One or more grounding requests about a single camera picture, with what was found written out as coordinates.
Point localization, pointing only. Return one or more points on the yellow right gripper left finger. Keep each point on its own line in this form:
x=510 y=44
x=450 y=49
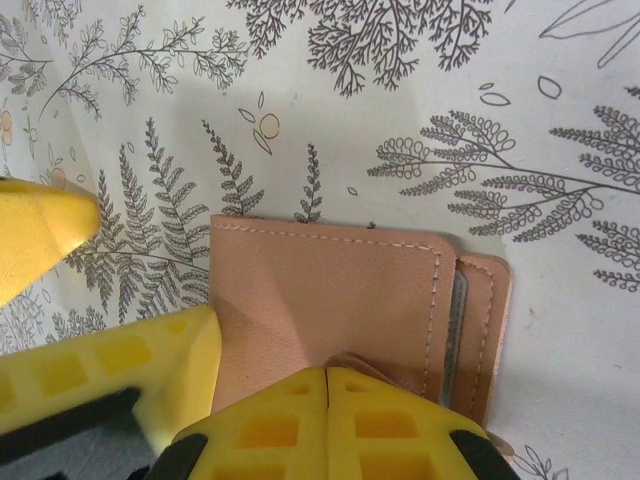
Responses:
x=310 y=415

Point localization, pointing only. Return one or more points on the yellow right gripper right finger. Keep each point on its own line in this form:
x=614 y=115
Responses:
x=340 y=415

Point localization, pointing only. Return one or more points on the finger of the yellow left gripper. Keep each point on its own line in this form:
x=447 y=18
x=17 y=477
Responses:
x=150 y=350
x=35 y=240

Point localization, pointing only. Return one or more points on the wooden base board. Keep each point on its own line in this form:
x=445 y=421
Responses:
x=325 y=290

